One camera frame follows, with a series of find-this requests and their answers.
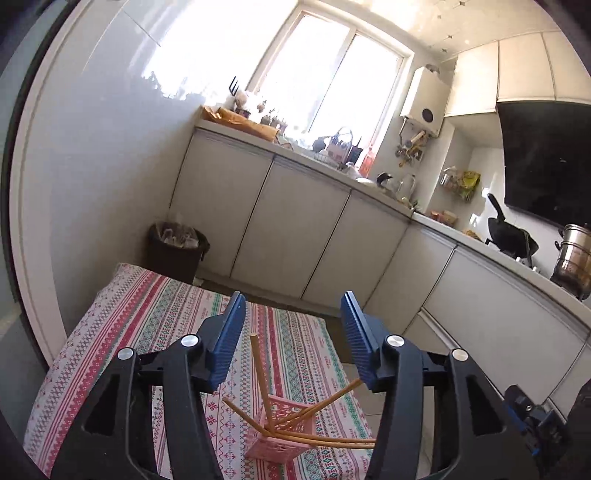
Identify clear plastic trash bag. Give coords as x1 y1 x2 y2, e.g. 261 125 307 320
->
157 215 204 250

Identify dark brown trash bin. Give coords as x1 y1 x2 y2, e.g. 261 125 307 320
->
148 222 211 284

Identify white electric kettle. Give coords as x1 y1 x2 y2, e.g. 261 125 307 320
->
396 173 417 204

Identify glass sliding door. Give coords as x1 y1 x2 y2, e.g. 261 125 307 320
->
0 0 93 370

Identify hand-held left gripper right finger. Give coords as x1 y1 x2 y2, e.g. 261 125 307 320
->
340 291 541 480

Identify stainless steel pot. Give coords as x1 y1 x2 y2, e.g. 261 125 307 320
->
549 224 591 301

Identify pink perforated plastic basket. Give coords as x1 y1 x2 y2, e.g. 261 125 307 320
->
245 392 319 467

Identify black range hood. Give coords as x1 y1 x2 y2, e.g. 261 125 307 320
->
496 100 591 229

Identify kitchen window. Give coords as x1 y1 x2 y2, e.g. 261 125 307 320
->
247 2 416 153

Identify white kitchen countertop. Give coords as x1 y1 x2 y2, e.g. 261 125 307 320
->
194 117 591 324

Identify water heater pipes and valves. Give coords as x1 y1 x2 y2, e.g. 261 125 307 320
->
394 117 428 169

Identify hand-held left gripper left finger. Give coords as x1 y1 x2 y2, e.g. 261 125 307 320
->
50 292 247 480

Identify patterned red green tablecloth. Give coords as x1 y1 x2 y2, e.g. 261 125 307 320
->
23 263 377 480

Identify black wok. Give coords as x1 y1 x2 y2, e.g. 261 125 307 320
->
487 193 540 259

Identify white cabinet drawer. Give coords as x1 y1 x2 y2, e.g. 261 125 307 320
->
422 249 591 407
401 309 568 416

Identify utensil caddy with handle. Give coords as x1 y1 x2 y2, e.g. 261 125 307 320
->
325 127 363 164

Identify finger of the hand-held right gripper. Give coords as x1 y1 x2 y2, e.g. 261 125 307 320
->
503 384 539 457
536 404 571 457

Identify white wall water heater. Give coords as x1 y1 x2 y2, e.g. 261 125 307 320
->
400 66 450 138

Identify white cabinet door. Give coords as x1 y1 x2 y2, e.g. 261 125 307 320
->
364 225 457 335
170 130 276 279
301 190 410 315
230 156 352 298

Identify white upper wall cabinet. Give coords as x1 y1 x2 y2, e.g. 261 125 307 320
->
445 32 591 116

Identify yellow snack bag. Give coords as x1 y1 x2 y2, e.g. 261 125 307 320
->
459 170 482 203

